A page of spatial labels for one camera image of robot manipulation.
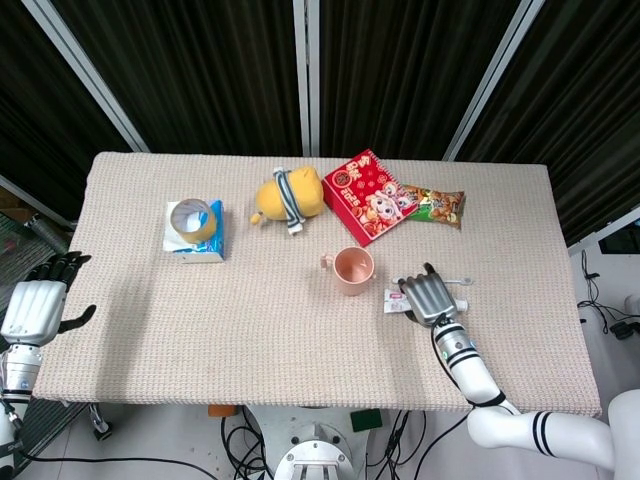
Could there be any grey toothbrush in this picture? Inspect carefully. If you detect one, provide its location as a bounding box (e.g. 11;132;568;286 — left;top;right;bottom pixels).
391;275;474;287

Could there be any grey corrugated hose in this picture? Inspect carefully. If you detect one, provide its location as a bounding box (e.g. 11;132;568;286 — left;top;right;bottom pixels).
24;213;71;257

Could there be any green snack bag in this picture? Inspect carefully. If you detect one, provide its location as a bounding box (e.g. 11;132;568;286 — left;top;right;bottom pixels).
401;182;467;231

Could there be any pink ribbed plastic cup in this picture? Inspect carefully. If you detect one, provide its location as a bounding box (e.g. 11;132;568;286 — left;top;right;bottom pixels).
320;246;377;298

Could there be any blue white tissue pack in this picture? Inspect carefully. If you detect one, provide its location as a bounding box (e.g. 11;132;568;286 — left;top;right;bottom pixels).
162;198;227;264

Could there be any green block under table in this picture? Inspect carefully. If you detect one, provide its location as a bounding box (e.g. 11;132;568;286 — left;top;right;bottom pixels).
350;408;384;434

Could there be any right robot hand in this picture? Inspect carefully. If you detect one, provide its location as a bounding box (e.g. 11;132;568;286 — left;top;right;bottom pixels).
397;262;461;329

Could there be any yellow packing tape roll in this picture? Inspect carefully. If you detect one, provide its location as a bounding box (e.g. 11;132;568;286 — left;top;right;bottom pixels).
168;197;218;245

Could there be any black pleated curtain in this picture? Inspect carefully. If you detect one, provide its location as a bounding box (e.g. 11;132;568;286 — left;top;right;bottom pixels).
459;0;640;247
318;0;524;161
0;0;136;236
49;0;304;156

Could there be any beige waffle tablecloth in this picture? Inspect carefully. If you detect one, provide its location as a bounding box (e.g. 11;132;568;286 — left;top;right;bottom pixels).
27;151;604;420

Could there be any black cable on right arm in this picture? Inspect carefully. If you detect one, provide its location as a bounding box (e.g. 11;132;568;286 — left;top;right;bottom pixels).
394;312;507;480

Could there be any black floor cable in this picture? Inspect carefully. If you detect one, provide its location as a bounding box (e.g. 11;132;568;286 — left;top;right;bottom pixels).
219;409;276;480

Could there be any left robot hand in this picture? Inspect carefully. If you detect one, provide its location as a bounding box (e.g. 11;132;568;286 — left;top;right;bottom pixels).
0;252;97;347

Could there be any white robot torso base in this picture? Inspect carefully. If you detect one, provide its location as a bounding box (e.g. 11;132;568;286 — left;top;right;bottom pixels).
244;404;381;480

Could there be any black monitor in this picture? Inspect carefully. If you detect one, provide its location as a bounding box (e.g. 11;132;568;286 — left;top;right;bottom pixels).
597;214;640;256

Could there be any floral toothpaste tube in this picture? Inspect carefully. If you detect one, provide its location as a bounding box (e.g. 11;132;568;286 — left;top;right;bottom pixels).
383;287;471;315

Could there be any white frame post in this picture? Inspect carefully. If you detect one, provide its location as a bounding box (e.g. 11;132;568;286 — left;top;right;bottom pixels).
34;0;151;154
292;0;321;157
443;0;546;162

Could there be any table leg with caster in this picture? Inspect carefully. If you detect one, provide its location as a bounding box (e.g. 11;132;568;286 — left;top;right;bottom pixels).
88;402;114;442

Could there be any yellow plush toy with scarf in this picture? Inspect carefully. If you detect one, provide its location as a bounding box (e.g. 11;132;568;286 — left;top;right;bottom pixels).
249;166;325;238

